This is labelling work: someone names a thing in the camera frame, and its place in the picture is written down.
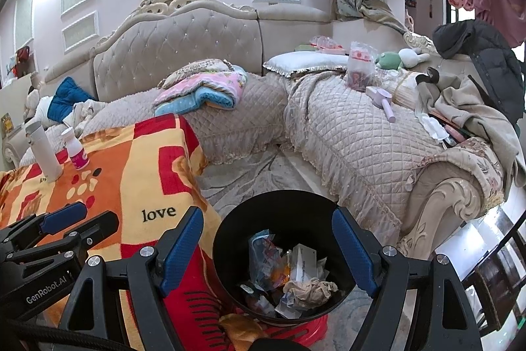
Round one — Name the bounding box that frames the beige paper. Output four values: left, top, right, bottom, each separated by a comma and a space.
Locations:
281, 278, 339, 311

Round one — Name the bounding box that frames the clear blue plastic wrapper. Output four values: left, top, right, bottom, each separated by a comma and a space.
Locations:
249, 230, 291, 291

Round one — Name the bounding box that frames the white medicine box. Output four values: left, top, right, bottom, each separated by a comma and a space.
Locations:
289, 244, 329, 282

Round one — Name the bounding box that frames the black trash bin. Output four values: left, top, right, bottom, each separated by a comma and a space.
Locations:
212, 190, 356, 326

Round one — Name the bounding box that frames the white thermos bottle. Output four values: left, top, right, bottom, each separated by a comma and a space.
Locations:
25, 121, 62, 182

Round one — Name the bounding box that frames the orange red love blanket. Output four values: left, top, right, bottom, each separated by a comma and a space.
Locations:
1, 114, 231, 350

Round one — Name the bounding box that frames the white pink pill bottle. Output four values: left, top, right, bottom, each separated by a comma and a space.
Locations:
61, 127, 89, 170

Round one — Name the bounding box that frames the beige crumpled clothing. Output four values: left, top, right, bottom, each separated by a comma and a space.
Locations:
62, 99, 107, 137

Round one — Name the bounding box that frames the pink blue folded blanket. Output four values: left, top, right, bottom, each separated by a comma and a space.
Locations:
153, 59, 248, 116

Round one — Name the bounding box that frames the beige coat on sofa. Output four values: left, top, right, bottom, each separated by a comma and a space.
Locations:
416, 68, 525, 189

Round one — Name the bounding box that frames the purple hair brush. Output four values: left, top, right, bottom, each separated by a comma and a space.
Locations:
366, 87, 396, 123

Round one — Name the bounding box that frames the beige tufted sofa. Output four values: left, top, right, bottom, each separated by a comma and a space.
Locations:
2, 0, 507, 258

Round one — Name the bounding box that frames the white frilled pillow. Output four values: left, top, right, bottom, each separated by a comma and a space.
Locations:
263, 51, 348, 78

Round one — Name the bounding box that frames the plastic bag of snacks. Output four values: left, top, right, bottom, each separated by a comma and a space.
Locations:
346, 41, 377, 92

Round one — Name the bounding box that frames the black down jacket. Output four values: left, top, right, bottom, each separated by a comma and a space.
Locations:
432, 19, 525, 125

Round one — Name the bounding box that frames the green white plush toy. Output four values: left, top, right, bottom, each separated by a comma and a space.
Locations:
374, 48, 431, 69

